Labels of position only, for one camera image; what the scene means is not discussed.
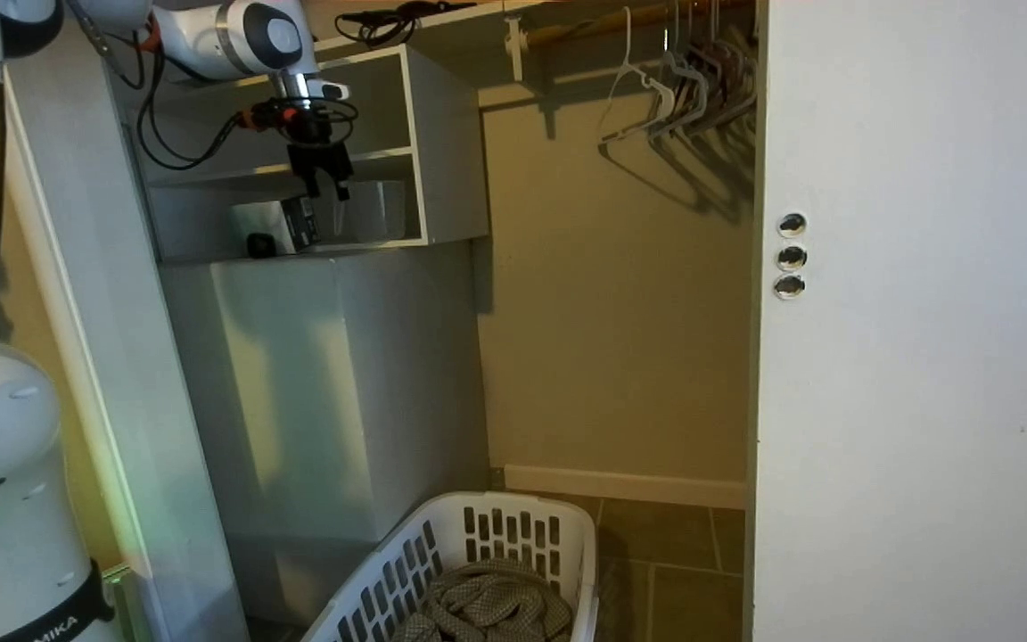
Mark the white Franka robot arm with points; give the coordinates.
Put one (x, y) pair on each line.
(16, 500)

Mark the dark plastic hanger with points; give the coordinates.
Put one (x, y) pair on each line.
(734, 74)

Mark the white closet door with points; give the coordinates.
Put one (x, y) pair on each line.
(927, 333)

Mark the white two-level shelf unit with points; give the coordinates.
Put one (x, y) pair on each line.
(446, 143)

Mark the white rod bracket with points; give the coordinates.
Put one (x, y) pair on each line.
(515, 47)

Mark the grey clothes pile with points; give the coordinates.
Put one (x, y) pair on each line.
(489, 608)

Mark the small white box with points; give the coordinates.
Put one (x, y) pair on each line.
(259, 218)

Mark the clear plastic jar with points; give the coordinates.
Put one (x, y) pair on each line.
(334, 218)

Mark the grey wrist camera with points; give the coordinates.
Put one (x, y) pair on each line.
(325, 92)

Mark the white plastic laundry basket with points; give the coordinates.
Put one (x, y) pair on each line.
(501, 528)

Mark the tall grey panel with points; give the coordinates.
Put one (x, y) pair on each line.
(135, 394)

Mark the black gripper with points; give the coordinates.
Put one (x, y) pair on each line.
(318, 143)

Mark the small black round object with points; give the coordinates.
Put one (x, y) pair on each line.
(261, 247)

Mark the grey metal cabinet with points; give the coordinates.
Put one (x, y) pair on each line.
(347, 379)

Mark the metal clothes hangers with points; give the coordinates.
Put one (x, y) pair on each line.
(704, 130)

